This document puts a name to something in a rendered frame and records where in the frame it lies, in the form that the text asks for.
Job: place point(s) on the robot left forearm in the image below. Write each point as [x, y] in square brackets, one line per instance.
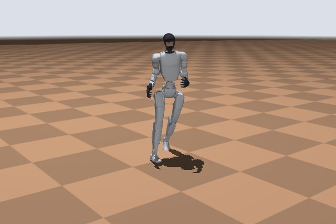
[186, 75]

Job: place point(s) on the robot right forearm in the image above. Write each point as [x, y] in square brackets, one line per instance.
[153, 79]

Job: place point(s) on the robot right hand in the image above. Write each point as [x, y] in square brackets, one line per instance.
[149, 87]

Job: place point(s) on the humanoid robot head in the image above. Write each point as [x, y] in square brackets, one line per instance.
[169, 38]

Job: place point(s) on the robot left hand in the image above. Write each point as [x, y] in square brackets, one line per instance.
[186, 82]

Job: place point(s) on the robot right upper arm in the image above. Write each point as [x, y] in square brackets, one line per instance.
[155, 63]

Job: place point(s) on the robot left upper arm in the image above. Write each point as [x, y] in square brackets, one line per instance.
[183, 63]

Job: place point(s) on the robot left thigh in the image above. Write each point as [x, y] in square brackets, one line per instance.
[177, 107]

